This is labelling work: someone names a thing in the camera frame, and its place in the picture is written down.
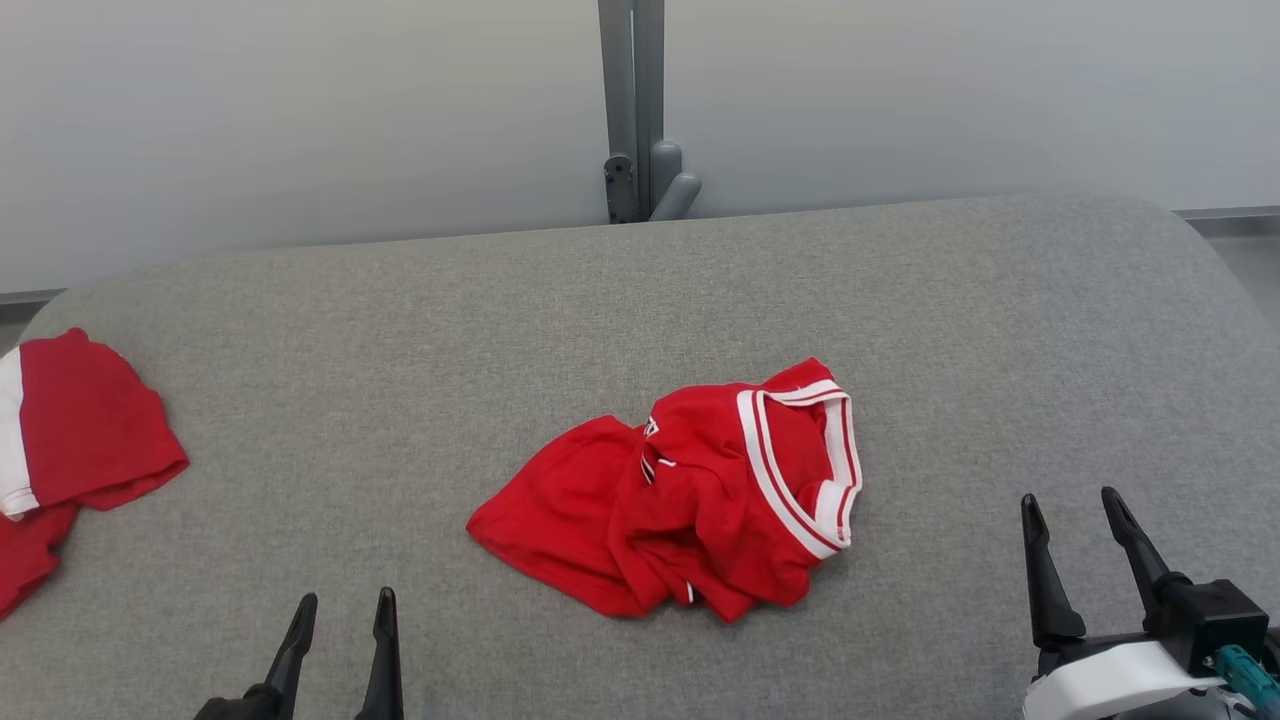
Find red shorts with white stripes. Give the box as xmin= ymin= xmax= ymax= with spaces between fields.
xmin=466 ymin=357 xmax=863 ymax=623

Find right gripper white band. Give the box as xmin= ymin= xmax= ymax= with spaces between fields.
xmin=1021 ymin=487 xmax=1226 ymax=720

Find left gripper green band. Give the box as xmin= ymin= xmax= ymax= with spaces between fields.
xmin=193 ymin=587 xmax=405 ymax=720

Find red garment with white band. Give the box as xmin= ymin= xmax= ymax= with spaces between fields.
xmin=0 ymin=328 xmax=190 ymax=621

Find grey rounded partition foot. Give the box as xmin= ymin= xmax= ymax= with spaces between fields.
xmin=650 ymin=140 xmax=702 ymax=223

